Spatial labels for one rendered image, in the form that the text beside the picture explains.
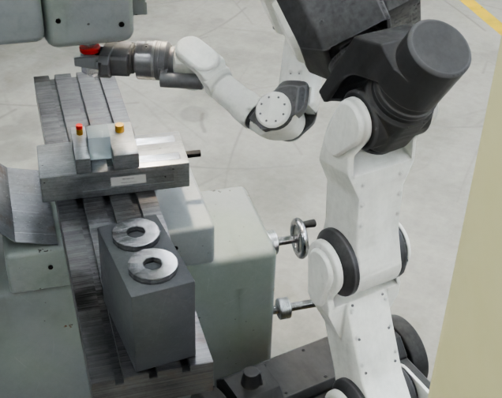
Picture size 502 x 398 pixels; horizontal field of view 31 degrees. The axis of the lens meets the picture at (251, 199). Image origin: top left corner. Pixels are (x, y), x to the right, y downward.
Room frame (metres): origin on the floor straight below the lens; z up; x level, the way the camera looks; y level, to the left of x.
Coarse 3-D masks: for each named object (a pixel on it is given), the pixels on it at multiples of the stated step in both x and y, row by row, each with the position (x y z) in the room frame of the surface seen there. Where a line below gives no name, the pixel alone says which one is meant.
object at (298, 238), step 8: (296, 224) 1.99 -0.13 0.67; (304, 224) 1.99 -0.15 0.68; (312, 224) 1.99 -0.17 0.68; (272, 232) 1.97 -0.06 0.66; (296, 232) 2.01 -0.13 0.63; (304, 232) 1.96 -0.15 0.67; (272, 240) 1.95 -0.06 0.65; (280, 240) 1.97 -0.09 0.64; (288, 240) 1.97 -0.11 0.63; (296, 240) 1.98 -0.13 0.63; (304, 240) 1.95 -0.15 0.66; (296, 248) 1.99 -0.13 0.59; (304, 248) 1.94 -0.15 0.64; (304, 256) 1.94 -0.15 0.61
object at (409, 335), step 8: (392, 320) 1.71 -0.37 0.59; (400, 320) 1.71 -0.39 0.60; (400, 328) 1.67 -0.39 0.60; (408, 328) 1.68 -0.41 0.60; (408, 336) 1.65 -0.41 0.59; (416, 336) 1.66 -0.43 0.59; (408, 344) 1.63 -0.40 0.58; (416, 344) 1.64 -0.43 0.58; (408, 352) 1.62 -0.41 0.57; (416, 352) 1.62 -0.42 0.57; (424, 352) 1.63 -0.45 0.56; (416, 360) 1.61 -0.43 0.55; (424, 360) 1.62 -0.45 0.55; (424, 368) 1.61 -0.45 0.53
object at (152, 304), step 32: (128, 224) 1.37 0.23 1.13; (160, 224) 1.39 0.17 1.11; (128, 256) 1.29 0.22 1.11; (160, 256) 1.28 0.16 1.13; (128, 288) 1.20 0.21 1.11; (160, 288) 1.20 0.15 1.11; (192, 288) 1.22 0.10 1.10; (128, 320) 1.20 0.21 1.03; (160, 320) 1.20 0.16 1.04; (192, 320) 1.22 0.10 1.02; (128, 352) 1.22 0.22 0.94; (160, 352) 1.20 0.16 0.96; (192, 352) 1.22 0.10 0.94
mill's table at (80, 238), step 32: (64, 96) 2.22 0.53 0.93; (96, 96) 2.22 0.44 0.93; (64, 128) 2.07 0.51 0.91; (64, 224) 1.62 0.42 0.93; (96, 224) 1.63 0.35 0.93; (96, 256) 1.52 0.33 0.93; (96, 288) 1.43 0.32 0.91; (96, 320) 1.32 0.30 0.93; (96, 352) 1.23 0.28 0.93; (96, 384) 1.15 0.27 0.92; (128, 384) 1.16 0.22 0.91; (160, 384) 1.18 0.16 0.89; (192, 384) 1.20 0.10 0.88
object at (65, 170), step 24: (48, 144) 1.86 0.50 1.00; (72, 144) 1.82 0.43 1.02; (144, 144) 1.87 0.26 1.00; (168, 144) 1.87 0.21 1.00; (48, 168) 1.75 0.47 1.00; (72, 168) 1.75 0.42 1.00; (96, 168) 1.75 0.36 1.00; (144, 168) 1.77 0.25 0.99; (168, 168) 1.78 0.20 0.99; (48, 192) 1.71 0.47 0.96; (72, 192) 1.72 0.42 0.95; (96, 192) 1.74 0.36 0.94; (120, 192) 1.75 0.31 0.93
